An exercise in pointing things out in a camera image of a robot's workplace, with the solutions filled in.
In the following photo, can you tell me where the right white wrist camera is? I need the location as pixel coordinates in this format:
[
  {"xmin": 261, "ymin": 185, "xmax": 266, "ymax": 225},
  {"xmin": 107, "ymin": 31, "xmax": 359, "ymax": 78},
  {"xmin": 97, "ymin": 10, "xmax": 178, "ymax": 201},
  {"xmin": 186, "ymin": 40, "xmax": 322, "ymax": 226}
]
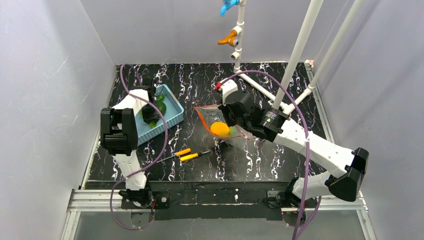
[{"xmin": 215, "ymin": 79, "xmax": 238, "ymax": 105}]

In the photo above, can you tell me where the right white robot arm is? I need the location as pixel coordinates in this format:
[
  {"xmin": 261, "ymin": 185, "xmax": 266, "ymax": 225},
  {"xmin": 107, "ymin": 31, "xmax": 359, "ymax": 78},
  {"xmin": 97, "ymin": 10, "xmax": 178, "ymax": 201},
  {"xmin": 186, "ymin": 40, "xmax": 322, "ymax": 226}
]
[{"xmin": 218, "ymin": 90, "xmax": 369, "ymax": 206}]

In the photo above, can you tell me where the purple cable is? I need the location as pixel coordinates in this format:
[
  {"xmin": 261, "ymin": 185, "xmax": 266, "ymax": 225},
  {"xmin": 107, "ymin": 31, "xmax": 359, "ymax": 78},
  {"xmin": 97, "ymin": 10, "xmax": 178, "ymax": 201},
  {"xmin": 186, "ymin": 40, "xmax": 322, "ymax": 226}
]
[
  {"xmin": 214, "ymin": 70, "xmax": 323, "ymax": 240},
  {"xmin": 109, "ymin": 63, "xmax": 170, "ymax": 231}
]

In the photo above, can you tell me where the green avocado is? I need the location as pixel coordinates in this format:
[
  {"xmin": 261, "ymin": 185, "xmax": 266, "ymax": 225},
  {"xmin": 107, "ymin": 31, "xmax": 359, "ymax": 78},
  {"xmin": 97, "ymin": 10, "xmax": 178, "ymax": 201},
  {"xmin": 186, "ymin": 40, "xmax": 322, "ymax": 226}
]
[{"xmin": 156, "ymin": 101, "xmax": 167, "ymax": 116}]

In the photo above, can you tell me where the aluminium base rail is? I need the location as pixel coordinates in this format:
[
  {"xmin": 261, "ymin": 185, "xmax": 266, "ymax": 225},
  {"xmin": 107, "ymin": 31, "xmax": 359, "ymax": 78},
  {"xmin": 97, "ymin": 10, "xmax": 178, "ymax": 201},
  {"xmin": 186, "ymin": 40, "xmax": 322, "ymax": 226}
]
[{"xmin": 61, "ymin": 182, "xmax": 375, "ymax": 240}]

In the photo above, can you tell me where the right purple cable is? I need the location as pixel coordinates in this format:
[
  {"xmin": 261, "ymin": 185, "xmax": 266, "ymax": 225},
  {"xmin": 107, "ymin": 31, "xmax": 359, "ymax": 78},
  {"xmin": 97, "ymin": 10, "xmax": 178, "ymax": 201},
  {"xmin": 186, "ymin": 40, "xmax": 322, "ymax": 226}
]
[{"xmin": 214, "ymin": 70, "xmax": 323, "ymax": 240}]

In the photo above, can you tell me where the blue faucet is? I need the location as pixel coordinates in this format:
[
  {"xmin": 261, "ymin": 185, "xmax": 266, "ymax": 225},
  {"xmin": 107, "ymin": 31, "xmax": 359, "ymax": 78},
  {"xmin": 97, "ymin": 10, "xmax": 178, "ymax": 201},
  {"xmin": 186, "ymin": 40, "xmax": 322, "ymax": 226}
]
[{"xmin": 219, "ymin": 0, "xmax": 240, "ymax": 17}]

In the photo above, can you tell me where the light blue plastic basket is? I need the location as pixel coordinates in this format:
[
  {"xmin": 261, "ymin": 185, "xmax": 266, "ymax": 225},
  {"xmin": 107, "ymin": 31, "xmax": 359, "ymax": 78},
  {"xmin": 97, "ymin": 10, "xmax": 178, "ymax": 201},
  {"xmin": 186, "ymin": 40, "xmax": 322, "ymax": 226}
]
[{"xmin": 135, "ymin": 84, "xmax": 184, "ymax": 146}]

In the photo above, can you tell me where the orange handle screwdriver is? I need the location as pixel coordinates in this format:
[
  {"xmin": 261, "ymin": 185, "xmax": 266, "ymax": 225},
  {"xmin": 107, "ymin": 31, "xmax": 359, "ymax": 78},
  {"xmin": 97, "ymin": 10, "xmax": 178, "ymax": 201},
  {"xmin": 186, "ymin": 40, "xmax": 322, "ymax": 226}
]
[{"xmin": 157, "ymin": 148, "xmax": 191, "ymax": 163}]

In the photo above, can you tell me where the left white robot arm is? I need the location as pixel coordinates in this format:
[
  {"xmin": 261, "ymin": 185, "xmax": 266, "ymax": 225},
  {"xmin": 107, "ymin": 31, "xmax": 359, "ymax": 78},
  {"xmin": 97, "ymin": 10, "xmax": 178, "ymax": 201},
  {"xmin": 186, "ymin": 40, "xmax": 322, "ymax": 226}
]
[{"xmin": 100, "ymin": 85, "xmax": 161, "ymax": 208}]

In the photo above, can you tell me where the yellow handle screwdriver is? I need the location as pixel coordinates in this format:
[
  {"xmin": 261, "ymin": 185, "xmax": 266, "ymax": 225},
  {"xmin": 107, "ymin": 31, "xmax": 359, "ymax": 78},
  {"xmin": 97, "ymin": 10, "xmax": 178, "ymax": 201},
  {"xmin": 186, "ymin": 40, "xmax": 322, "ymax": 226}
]
[{"xmin": 180, "ymin": 150, "xmax": 211, "ymax": 162}]

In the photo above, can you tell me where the orange faucet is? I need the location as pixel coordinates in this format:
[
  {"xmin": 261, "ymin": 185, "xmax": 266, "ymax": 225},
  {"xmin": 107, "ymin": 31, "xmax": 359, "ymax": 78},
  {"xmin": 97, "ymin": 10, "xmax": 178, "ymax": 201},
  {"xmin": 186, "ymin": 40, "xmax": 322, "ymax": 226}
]
[{"xmin": 217, "ymin": 30, "xmax": 239, "ymax": 48}]

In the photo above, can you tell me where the white pvc pipe frame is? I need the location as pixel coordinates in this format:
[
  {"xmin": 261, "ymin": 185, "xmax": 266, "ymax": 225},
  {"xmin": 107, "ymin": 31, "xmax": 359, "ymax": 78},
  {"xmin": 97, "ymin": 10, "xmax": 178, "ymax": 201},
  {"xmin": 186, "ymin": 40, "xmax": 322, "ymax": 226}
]
[{"xmin": 230, "ymin": 0, "xmax": 365, "ymax": 138}]

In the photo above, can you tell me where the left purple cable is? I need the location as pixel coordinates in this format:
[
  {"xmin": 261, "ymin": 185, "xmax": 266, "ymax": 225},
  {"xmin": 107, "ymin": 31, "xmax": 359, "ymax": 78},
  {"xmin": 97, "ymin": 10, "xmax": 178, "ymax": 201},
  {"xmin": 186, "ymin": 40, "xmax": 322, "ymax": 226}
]
[{"xmin": 109, "ymin": 63, "xmax": 170, "ymax": 231}]

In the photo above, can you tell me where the clear zip top bag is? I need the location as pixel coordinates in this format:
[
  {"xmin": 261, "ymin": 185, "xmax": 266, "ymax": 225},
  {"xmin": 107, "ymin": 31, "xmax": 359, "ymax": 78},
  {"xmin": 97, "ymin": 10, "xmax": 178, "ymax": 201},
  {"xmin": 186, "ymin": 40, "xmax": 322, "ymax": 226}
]
[{"xmin": 194, "ymin": 105, "xmax": 256, "ymax": 149}]

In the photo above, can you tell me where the yellow lemon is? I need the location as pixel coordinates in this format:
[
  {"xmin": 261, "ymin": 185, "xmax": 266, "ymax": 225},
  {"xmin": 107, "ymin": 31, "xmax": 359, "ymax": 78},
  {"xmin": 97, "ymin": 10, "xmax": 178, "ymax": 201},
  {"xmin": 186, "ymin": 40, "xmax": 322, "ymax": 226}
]
[{"xmin": 210, "ymin": 121, "xmax": 230, "ymax": 136}]

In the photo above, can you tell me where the green grape bunch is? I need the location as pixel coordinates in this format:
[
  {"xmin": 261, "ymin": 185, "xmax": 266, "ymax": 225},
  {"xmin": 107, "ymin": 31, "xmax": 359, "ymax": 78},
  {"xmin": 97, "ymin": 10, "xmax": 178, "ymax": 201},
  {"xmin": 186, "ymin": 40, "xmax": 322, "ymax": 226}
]
[{"xmin": 229, "ymin": 126, "xmax": 238, "ymax": 136}]

